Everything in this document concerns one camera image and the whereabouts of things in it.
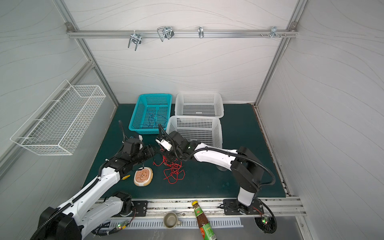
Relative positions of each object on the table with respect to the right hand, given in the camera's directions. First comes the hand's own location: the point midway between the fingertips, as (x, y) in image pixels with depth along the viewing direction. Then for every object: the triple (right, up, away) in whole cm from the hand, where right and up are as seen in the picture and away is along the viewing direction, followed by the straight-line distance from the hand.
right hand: (167, 145), depth 82 cm
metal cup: (+4, -33, -13) cm, 36 cm away
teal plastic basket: (-20, +22, +36) cm, 46 cm away
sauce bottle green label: (+20, -34, -17) cm, 43 cm away
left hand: (-7, -1, +1) cm, 7 cm away
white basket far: (+23, +26, +29) cm, 45 cm away
